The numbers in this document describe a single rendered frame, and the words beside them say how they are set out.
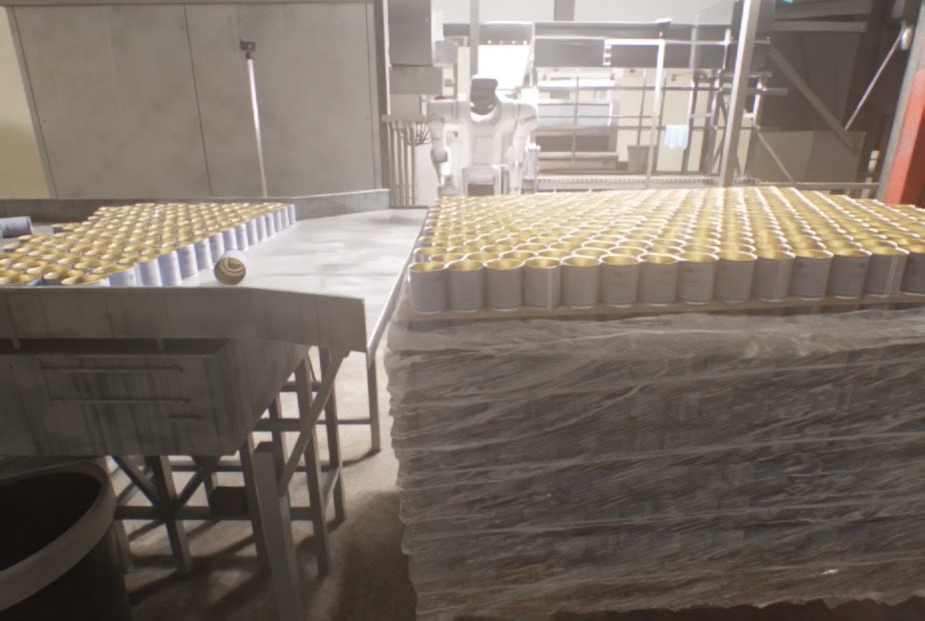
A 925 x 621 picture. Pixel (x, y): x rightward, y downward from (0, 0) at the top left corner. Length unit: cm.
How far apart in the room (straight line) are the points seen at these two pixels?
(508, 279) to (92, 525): 110
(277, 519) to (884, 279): 124
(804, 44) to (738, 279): 433
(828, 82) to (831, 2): 63
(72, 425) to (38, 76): 361
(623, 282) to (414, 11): 269
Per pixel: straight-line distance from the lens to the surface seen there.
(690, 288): 89
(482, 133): 227
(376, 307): 92
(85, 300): 99
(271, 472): 105
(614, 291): 84
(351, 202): 214
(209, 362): 95
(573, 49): 397
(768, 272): 96
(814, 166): 530
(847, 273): 104
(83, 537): 142
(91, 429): 115
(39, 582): 141
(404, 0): 330
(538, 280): 80
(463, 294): 79
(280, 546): 118
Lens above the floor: 139
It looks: 16 degrees down
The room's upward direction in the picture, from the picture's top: straight up
